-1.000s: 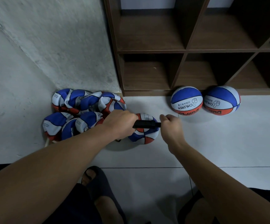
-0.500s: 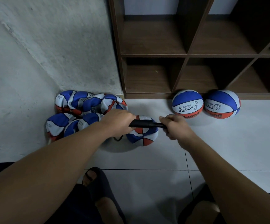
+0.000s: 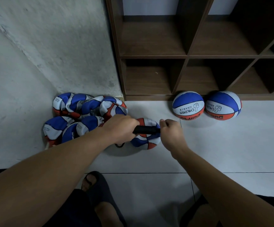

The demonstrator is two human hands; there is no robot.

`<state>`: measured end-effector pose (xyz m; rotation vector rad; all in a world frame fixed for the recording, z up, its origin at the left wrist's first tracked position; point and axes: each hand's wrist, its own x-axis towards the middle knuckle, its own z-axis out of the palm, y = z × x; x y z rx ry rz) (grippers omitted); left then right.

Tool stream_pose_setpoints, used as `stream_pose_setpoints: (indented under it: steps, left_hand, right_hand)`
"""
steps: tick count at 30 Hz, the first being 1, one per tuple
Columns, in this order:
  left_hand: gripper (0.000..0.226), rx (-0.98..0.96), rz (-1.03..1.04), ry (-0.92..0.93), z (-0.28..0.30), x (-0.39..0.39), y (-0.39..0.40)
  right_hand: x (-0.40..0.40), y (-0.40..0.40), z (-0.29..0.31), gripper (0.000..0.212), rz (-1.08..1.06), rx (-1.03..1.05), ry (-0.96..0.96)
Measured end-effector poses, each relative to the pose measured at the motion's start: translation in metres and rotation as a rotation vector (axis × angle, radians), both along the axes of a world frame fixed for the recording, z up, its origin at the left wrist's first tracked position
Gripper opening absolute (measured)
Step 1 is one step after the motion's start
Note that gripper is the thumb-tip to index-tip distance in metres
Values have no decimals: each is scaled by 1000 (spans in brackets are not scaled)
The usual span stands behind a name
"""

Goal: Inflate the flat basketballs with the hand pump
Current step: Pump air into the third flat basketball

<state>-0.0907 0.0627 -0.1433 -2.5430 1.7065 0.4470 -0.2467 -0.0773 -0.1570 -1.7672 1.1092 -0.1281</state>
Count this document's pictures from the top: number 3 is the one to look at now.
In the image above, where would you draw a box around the person's left hand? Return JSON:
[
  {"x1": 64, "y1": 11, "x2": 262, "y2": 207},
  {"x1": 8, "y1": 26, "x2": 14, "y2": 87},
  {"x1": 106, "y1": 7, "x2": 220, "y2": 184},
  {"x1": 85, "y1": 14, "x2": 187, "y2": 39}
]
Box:
[{"x1": 100, "y1": 114, "x2": 140, "y2": 147}]

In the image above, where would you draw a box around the person's right hand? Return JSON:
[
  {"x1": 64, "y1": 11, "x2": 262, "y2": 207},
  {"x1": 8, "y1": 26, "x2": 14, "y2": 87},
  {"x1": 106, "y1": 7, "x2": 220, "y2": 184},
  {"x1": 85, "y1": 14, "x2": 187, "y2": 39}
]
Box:
[{"x1": 159, "y1": 119, "x2": 189, "y2": 160}]

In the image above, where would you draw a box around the black hand pump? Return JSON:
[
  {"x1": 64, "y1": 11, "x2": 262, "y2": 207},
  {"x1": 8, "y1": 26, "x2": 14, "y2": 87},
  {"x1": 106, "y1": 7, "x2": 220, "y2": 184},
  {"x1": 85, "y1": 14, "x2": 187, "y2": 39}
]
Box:
[{"x1": 114, "y1": 125, "x2": 162, "y2": 149}]

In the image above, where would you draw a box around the brown wooden cubby shelf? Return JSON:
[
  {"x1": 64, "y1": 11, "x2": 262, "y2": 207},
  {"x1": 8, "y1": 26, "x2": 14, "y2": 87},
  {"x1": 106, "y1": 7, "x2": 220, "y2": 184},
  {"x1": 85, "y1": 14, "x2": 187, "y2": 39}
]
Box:
[{"x1": 104, "y1": 0, "x2": 274, "y2": 102}]

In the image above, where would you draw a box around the person's left forearm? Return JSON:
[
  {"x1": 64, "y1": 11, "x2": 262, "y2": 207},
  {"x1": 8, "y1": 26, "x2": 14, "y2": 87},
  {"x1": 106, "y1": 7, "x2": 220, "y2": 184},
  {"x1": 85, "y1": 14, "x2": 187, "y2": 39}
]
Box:
[{"x1": 0, "y1": 130, "x2": 116, "y2": 227}]

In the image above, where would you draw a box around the person's right forearm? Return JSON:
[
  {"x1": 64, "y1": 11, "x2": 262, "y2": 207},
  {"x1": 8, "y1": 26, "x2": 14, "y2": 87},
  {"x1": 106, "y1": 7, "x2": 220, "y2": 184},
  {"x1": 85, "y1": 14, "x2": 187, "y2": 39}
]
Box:
[{"x1": 171, "y1": 145, "x2": 274, "y2": 227}]

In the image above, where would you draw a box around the person's left foot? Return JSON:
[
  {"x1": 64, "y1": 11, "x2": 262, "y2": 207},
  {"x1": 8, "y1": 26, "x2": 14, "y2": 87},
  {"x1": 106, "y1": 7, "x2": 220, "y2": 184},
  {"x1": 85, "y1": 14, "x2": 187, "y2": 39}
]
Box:
[{"x1": 82, "y1": 174, "x2": 124, "y2": 227}]

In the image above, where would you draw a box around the black sandal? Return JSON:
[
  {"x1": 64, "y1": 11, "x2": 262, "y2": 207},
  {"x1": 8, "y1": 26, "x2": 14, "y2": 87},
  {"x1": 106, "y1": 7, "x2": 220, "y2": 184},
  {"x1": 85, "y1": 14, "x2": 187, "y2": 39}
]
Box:
[
  {"x1": 180, "y1": 194, "x2": 208, "y2": 227},
  {"x1": 81, "y1": 171, "x2": 127, "y2": 227}
]

